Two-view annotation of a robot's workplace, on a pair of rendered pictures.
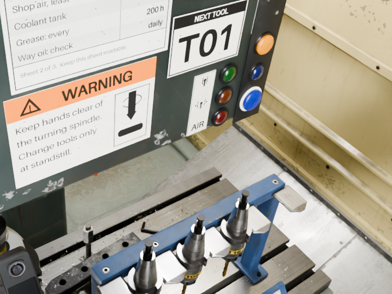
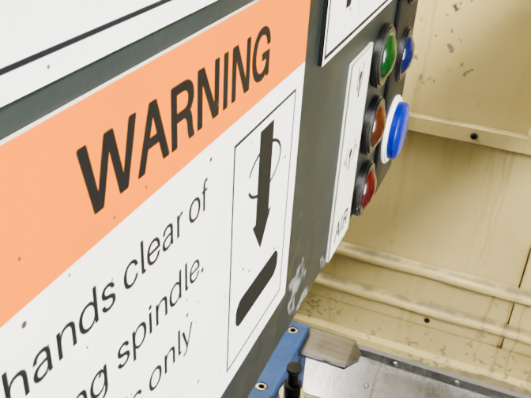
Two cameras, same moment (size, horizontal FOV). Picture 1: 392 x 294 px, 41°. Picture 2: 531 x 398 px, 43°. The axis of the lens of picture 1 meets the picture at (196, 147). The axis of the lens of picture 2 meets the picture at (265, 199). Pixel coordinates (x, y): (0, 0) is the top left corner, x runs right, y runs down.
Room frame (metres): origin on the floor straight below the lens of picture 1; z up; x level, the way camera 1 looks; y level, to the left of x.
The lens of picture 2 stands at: (0.29, 0.14, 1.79)
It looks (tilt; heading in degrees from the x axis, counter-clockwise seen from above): 30 degrees down; 334
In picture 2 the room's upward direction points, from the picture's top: 4 degrees clockwise
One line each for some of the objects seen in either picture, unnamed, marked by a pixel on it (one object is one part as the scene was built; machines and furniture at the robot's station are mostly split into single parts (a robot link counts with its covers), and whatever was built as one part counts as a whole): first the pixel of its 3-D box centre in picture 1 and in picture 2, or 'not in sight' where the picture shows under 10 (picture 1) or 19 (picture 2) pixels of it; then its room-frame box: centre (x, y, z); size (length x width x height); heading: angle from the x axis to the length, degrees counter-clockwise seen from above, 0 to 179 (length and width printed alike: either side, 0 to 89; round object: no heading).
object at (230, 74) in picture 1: (228, 74); (385, 55); (0.52, -0.02, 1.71); 0.02 x 0.01 x 0.02; 134
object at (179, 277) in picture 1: (169, 268); not in sight; (0.59, 0.01, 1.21); 0.07 x 0.05 x 0.01; 44
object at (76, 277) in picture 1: (95, 270); not in sight; (0.75, 0.19, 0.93); 0.26 x 0.05 x 0.06; 139
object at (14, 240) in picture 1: (15, 251); not in sight; (0.50, 0.26, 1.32); 0.09 x 0.03 x 0.06; 30
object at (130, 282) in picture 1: (144, 282); not in sight; (0.55, 0.05, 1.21); 0.06 x 0.06 x 0.03
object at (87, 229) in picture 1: (88, 242); not in sight; (0.80, 0.23, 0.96); 0.03 x 0.03 x 0.13
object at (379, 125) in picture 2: (224, 96); (374, 125); (0.52, -0.02, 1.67); 0.02 x 0.01 x 0.02; 134
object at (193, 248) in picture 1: (195, 240); not in sight; (0.63, -0.03, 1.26); 0.04 x 0.04 x 0.07
